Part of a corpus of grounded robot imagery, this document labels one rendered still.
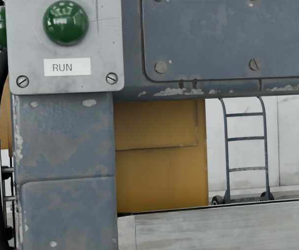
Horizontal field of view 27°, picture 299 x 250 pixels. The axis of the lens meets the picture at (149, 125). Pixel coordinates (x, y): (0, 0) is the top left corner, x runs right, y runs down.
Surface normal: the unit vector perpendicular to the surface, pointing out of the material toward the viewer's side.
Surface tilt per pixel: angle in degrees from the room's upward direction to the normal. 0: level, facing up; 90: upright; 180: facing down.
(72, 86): 90
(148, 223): 90
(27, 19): 90
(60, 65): 90
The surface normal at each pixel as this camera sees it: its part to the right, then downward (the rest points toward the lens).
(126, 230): 0.46, 0.03
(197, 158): 0.22, 0.04
